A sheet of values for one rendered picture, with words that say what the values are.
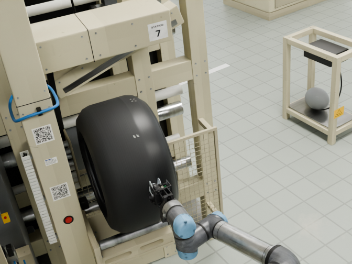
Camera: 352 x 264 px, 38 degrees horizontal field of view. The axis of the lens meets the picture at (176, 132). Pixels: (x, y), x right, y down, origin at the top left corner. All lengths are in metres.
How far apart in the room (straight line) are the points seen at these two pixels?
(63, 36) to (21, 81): 0.35
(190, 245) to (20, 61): 0.90
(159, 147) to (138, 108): 0.20
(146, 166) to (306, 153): 2.49
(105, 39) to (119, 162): 0.55
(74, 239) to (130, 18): 1.01
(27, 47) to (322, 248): 2.38
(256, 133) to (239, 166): 0.51
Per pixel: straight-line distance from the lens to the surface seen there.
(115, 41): 2.28
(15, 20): 1.89
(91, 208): 2.60
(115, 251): 2.41
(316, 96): 4.57
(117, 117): 2.14
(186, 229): 1.79
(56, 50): 2.23
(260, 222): 3.72
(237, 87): 5.37
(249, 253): 1.79
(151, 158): 2.07
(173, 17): 2.50
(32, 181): 2.19
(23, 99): 2.00
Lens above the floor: 2.55
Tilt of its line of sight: 33 degrees down
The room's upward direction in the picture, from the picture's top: 7 degrees counter-clockwise
